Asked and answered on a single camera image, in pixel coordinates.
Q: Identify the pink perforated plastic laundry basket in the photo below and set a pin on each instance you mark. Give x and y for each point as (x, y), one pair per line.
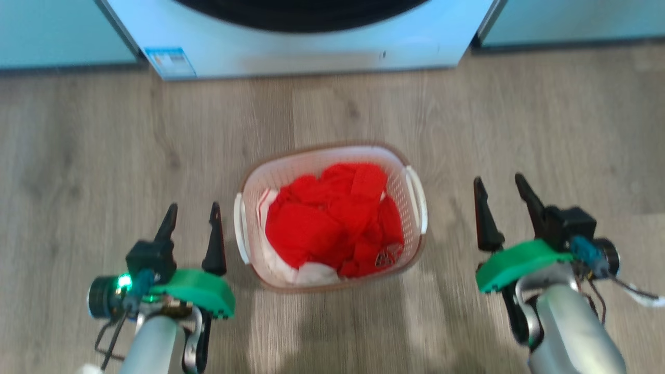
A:
(291, 176)

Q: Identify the white front-load washing machine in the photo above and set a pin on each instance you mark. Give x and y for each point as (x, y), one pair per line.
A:
(311, 52)

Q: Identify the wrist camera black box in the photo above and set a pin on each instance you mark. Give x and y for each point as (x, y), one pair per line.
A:
(571, 228)
(151, 259)

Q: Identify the red garment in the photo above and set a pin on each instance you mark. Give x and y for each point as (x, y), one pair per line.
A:
(332, 223)

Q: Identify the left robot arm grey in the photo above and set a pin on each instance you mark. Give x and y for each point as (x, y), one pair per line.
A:
(156, 345)

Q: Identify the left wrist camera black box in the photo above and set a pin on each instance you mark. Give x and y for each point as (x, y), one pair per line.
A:
(151, 259)

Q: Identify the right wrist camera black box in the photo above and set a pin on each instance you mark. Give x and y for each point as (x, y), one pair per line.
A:
(571, 228)

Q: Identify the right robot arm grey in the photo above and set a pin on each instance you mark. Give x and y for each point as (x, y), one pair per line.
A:
(571, 332)

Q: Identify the white garment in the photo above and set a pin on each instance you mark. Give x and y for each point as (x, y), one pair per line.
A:
(318, 274)

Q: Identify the pale blue cabinet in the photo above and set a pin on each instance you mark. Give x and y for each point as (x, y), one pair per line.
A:
(57, 31)
(576, 21)

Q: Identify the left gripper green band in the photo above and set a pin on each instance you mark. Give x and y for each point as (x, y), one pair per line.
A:
(200, 291)

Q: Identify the blue white energy label sticker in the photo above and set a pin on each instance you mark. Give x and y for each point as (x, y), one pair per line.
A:
(170, 62)

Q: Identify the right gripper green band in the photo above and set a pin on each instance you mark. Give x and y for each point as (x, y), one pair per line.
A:
(519, 262)

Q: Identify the black round washer door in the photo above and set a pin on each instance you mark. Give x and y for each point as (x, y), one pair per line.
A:
(301, 14)

